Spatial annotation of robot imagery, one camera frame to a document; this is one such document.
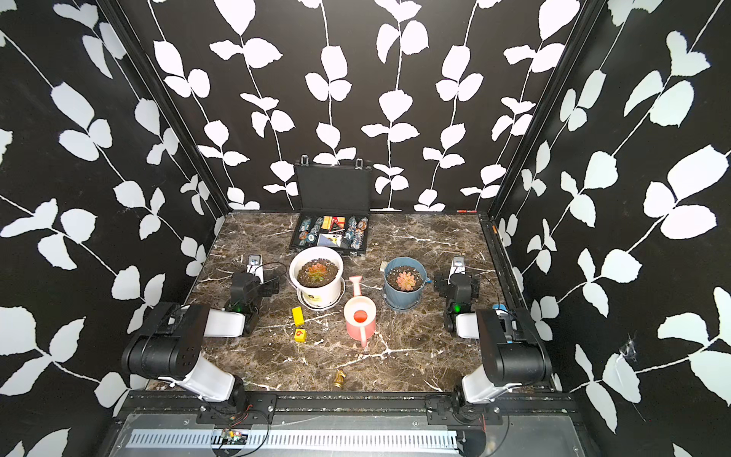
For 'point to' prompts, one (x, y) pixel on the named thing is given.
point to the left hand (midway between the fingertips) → (260, 265)
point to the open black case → (332, 204)
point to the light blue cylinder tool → (500, 307)
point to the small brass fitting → (339, 377)
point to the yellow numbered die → (300, 335)
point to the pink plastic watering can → (360, 314)
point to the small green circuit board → (233, 437)
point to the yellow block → (298, 316)
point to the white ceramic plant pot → (317, 297)
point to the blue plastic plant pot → (394, 297)
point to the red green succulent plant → (317, 272)
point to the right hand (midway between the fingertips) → (455, 267)
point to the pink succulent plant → (405, 281)
